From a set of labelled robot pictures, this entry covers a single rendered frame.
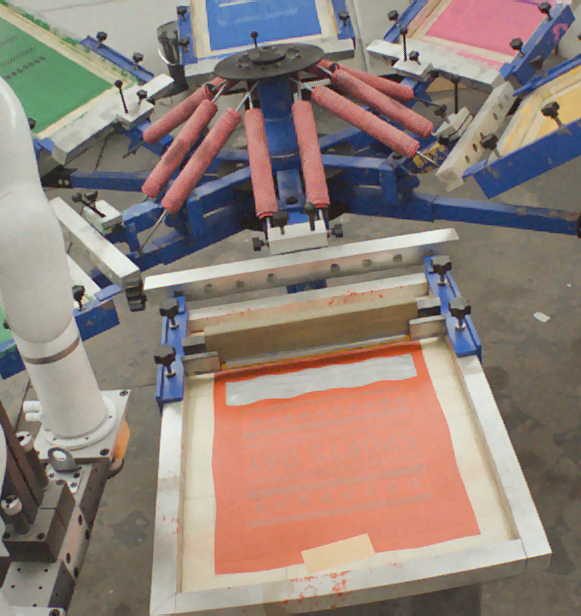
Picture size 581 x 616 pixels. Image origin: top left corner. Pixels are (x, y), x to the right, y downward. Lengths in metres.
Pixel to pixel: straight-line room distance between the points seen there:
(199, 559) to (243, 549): 0.07
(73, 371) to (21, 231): 0.28
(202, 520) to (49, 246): 0.55
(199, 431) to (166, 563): 0.34
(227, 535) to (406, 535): 0.28
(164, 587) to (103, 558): 1.45
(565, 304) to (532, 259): 0.37
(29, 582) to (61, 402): 0.28
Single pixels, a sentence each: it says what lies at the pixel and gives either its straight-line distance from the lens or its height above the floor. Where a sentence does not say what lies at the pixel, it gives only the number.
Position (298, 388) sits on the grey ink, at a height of 0.96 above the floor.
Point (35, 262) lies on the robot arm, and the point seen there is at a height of 1.48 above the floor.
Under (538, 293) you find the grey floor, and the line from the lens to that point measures 3.50.
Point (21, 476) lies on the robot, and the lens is 1.12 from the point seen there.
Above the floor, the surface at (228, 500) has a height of 0.95.
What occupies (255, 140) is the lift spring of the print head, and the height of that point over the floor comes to 1.18.
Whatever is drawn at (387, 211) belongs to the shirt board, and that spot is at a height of 0.89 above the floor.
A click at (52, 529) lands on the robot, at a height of 1.16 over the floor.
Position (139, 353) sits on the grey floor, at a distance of 3.48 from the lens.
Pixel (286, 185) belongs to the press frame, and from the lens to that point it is 2.18.
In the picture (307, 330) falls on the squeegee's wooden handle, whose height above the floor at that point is 1.03.
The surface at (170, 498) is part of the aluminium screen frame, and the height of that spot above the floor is 0.99.
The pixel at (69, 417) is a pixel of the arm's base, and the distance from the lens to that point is 1.27.
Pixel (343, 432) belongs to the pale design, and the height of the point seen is 0.95.
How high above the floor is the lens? 1.95
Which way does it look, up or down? 33 degrees down
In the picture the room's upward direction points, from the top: 10 degrees counter-clockwise
